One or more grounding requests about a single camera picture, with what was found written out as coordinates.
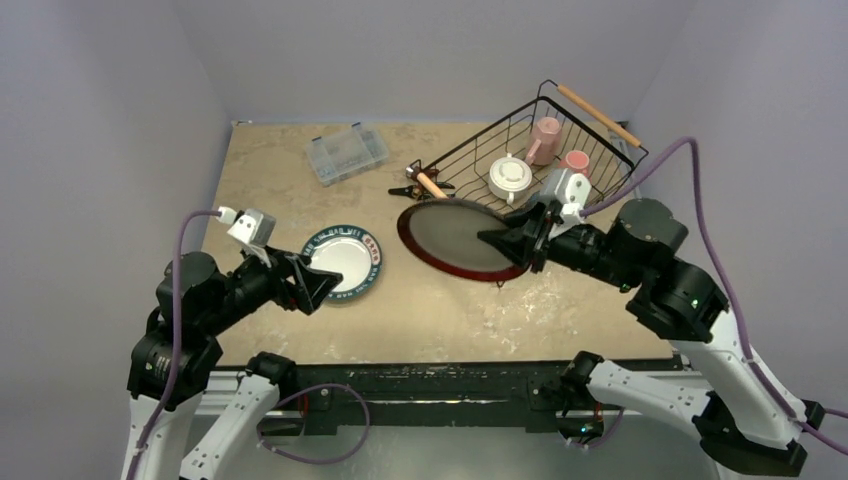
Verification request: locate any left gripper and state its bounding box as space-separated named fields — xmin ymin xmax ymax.
xmin=201 ymin=238 xmax=341 ymax=333

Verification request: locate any clear plastic organizer box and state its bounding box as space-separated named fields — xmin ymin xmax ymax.
xmin=304 ymin=122 xmax=389 ymax=187

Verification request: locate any white two-handled soup cup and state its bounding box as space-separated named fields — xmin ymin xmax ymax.
xmin=488 ymin=154 xmax=533 ymax=205

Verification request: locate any black wire dish rack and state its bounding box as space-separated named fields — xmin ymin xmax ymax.
xmin=406 ymin=80 xmax=648 ymax=213

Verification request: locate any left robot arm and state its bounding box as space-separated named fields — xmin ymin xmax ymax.
xmin=121 ymin=247 xmax=343 ymax=479

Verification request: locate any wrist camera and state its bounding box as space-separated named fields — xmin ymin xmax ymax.
xmin=538 ymin=167 xmax=591 ymax=207
xmin=217 ymin=206 xmax=276 ymax=267

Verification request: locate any light pink faceted mug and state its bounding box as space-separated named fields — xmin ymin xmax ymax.
xmin=525 ymin=117 xmax=562 ymax=166

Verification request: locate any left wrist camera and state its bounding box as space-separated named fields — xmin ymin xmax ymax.
xmin=217 ymin=206 xmax=276 ymax=267

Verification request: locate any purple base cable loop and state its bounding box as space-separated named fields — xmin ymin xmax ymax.
xmin=255 ymin=384 xmax=371 ymax=466

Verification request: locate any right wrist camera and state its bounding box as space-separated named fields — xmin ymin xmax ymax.
xmin=538 ymin=167 xmax=591 ymax=207

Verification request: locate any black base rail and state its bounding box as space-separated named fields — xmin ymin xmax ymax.
xmin=198 ymin=359 xmax=704 ymax=435

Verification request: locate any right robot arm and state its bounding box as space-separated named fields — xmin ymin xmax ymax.
xmin=479 ymin=199 xmax=824 ymax=477

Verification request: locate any green rimmed white plate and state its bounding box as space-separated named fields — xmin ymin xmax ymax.
xmin=300 ymin=224 xmax=384 ymax=303

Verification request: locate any red black lacquer plate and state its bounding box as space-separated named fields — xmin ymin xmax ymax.
xmin=396 ymin=198 xmax=526 ymax=283

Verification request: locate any salmon pink mug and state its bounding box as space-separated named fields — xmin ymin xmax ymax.
xmin=558 ymin=150 xmax=591 ymax=177

